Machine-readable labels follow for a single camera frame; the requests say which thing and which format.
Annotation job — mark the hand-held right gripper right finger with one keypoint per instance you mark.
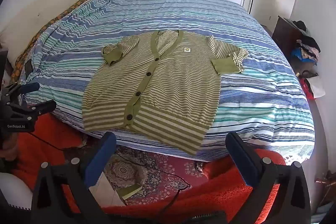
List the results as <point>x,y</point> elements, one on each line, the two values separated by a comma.
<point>244,158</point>

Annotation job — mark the white paper sheets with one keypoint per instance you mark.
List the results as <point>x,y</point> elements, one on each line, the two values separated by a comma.
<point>107,192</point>

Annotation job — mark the cream headboard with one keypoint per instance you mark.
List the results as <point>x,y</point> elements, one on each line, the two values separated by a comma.
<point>39,1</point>

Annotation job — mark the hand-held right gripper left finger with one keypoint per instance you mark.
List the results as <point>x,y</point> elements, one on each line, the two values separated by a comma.
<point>101,158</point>

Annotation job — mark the pile of clothes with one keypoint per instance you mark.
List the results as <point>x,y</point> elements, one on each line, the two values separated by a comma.
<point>305,45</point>

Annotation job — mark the person's left hand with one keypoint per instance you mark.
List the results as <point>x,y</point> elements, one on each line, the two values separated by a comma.
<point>7,149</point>

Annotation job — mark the red bag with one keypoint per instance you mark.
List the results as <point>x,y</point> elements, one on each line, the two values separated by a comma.
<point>311,87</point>

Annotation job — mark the orange fluffy rug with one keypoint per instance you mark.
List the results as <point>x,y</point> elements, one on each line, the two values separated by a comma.
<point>215,195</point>

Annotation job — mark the white round object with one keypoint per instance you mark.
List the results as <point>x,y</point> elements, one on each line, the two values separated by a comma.
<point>14,190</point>

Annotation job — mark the green notepad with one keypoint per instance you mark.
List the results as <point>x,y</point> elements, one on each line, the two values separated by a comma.
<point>132,191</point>

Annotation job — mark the dark wooden nightstand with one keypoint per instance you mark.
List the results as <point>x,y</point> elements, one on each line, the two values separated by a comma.
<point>282,32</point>

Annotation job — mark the green striped cardigan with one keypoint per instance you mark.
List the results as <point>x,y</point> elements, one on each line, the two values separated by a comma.
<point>168,87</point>

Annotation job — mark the blue striped bed blanket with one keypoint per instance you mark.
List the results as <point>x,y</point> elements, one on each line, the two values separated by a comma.
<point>252,98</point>

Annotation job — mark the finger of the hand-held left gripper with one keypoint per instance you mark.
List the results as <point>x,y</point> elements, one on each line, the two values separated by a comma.
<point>25,87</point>
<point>39,107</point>

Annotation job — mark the patterned carpet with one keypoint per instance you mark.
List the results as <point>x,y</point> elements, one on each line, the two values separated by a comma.
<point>152,174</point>

